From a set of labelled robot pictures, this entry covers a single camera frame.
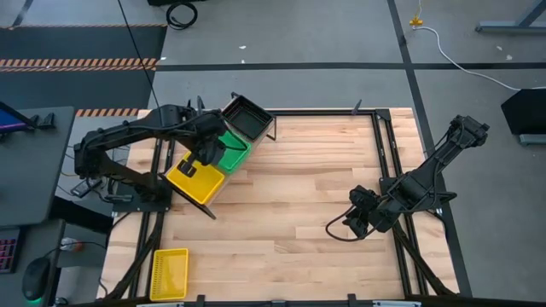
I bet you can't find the black monitor stand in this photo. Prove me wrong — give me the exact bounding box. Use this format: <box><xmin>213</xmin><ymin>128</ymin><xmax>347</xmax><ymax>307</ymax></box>
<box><xmin>29</xmin><ymin>112</ymin><xmax>56</xmax><ymax>130</ymax></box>

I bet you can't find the wooden shelf with black frame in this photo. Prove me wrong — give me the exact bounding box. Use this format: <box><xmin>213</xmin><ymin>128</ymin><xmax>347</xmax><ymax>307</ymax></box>
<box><xmin>158</xmin><ymin>91</ymin><xmax>278</xmax><ymax>221</ymax></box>

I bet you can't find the coiled black cable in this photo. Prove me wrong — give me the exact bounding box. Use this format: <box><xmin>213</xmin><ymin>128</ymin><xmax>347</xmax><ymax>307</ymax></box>
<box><xmin>165</xmin><ymin>1</ymin><xmax>199</xmax><ymax>31</ymax></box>

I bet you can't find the backlit keyboard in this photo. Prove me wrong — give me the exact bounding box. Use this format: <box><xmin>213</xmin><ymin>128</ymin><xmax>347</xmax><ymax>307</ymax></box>
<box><xmin>0</xmin><ymin>228</ymin><xmax>21</xmax><ymax>275</ymax></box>

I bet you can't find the white floor cable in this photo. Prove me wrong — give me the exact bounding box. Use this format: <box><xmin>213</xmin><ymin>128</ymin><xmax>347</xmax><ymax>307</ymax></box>
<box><xmin>411</xmin><ymin>25</ymin><xmax>546</xmax><ymax>93</ymax></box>

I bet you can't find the grey metal desk leg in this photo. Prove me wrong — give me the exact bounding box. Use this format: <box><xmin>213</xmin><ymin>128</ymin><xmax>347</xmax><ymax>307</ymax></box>
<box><xmin>475</xmin><ymin>0</ymin><xmax>546</xmax><ymax>34</ymax></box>

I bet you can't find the computer monitor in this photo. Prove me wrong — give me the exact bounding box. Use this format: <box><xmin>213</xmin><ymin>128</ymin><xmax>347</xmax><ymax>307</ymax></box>
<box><xmin>0</xmin><ymin>101</ymin><xmax>33</xmax><ymax>136</ymax></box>

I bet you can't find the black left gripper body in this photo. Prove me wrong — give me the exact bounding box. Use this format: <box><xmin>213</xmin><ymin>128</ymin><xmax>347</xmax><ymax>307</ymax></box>
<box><xmin>191</xmin><ymin>113</ymin><xmax>229</xmax><ymax>167</ymax></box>

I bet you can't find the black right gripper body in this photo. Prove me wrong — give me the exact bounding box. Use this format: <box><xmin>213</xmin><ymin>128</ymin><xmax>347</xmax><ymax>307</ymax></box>
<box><xmin>349</xmin><ymin>185</ymin><xmax>387</xmax><ymax>227</ymax></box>

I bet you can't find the black power adapter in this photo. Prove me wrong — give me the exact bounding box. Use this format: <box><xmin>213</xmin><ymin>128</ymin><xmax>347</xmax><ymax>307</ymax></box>
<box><xmin>70</xmin><ymin>177</ymin><xmax>103</xmax><ymax>198</ymax></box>

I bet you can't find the black computer mouse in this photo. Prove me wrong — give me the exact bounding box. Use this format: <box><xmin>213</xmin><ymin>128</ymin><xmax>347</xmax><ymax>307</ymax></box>
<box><xmin>20</xmin><ymin>256</ymin><xmax>52</xmax><ymax>302</ymax></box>

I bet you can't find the small white orange device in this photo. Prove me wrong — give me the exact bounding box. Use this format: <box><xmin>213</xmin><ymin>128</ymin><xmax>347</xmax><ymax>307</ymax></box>
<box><xmin>58</xmin><ymin>236</ymin><xmax>84</xmax><ymax>253</ymax></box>

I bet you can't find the black metal table frame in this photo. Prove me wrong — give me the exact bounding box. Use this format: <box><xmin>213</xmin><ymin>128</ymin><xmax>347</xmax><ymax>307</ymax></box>
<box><xmin>102</xmin><ymin>108</ymin><xmax>462</xmax><ymax>299</ymax></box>

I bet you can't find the grey metal foot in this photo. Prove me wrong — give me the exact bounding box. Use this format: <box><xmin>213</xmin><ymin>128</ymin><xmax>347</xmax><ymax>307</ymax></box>
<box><xmin>518</xmin><ymin>134</ymin><xmax>546</xmax><ymax>148</ymax></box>

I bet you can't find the long thin black cable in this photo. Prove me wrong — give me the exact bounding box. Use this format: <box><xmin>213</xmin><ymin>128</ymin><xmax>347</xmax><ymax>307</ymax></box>
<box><xmin>116</xmin><ymin>0</ymin><xmax>161</xmax><ymax>111</ymax></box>

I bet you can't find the black hazard-striped floor mat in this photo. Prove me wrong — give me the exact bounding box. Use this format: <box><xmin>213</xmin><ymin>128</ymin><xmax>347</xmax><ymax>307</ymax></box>
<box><xmin>0</xmin><ymin>23</ymin><xmax>168</xmax><ymax>119</ymax></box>

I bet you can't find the black desk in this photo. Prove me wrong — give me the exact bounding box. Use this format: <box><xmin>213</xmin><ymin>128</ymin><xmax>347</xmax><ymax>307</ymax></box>
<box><xmin>0</xmin><ymin>105</ymin><xmax>77</xmax><ymax>227</ymax></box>

